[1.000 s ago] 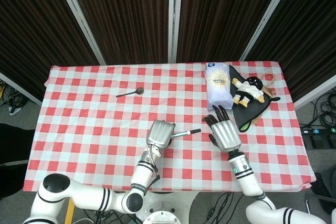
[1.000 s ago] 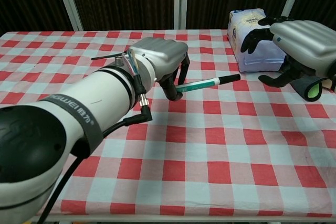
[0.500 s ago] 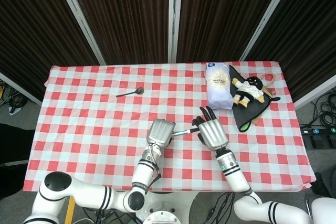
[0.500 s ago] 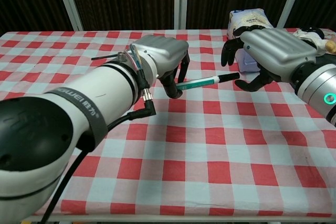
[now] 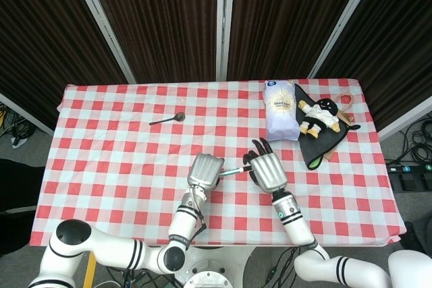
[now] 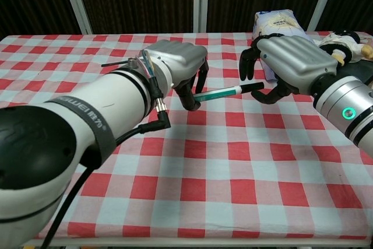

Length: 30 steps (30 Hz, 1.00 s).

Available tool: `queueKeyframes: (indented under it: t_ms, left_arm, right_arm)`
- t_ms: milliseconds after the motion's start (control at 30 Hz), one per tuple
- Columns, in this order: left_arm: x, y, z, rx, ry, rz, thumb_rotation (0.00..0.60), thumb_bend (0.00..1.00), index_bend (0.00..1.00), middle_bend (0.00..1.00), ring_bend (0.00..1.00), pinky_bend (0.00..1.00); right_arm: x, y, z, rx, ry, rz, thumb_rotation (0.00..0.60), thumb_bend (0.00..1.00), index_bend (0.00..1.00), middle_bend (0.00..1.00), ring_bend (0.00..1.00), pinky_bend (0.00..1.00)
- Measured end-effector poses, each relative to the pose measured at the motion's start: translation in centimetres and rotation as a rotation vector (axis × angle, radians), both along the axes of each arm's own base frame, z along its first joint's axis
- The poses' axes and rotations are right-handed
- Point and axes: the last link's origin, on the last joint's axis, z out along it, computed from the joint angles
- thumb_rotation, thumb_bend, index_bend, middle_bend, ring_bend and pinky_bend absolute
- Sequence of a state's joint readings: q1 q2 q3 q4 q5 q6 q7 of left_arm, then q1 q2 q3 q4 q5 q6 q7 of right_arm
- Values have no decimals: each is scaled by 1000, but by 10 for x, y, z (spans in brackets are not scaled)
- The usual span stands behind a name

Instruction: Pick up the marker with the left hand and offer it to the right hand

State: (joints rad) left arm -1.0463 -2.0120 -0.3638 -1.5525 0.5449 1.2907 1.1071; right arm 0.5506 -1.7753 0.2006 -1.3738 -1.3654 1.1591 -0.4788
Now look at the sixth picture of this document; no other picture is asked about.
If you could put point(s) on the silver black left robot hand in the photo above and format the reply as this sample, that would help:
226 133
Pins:
177 55

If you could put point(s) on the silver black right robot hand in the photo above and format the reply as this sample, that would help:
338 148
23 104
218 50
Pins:
294 59

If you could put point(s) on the black marker cap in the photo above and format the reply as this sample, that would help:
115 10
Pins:
253 87

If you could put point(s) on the white green marker body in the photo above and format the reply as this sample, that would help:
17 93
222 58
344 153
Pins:
217 93

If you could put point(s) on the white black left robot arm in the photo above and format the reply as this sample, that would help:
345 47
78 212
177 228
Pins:
73 132

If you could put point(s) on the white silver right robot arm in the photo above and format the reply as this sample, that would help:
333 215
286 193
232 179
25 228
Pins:
346 106

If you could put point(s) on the pale blue tissue pack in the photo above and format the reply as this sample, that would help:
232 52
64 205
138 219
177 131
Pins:
277 23

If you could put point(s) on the black white plush toy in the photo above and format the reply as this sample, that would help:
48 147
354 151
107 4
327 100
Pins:
346 45

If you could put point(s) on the dark metal spoon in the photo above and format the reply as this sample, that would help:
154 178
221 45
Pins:
115 63

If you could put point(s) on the dark cloth with green lining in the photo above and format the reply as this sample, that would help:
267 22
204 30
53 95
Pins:
360 71

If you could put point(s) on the red white checkered tablecloth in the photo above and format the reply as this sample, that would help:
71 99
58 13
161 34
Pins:
204 173

